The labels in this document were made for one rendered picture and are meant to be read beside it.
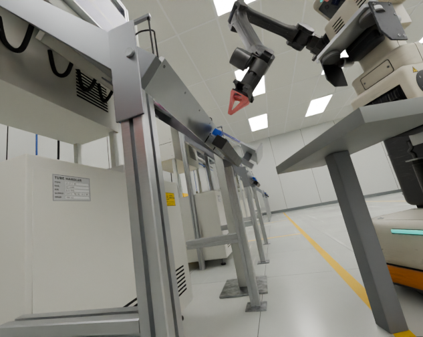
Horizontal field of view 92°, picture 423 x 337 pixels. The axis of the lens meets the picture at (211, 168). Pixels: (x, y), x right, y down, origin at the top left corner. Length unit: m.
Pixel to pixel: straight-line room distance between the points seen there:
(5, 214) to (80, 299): 0.24
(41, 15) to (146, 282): 0.64
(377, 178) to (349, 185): 8.28
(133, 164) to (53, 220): 0.29
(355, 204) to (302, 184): 7.66
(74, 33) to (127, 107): 0.29
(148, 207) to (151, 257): 0.06
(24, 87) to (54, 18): 0.46
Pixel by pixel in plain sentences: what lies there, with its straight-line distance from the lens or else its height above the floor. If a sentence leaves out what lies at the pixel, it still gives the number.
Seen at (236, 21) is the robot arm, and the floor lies 1.21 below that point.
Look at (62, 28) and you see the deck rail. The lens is 0.64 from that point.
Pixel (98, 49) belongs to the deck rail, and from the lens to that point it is 0.53.
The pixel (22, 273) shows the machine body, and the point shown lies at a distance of 0.55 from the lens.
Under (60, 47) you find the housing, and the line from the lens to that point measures 1.15.
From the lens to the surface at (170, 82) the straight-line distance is 0.47.
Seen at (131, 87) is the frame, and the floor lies 0.64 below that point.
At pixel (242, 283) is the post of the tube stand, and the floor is 0.03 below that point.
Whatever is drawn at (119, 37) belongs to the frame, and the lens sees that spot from 0.43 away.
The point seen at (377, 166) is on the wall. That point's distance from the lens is 9.17.
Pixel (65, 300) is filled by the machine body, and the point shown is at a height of 0.31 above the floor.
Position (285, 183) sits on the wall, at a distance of 8.42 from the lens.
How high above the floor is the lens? 0.43
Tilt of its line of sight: 12 degrees up
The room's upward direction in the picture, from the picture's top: 10 degrees counter-clockwise
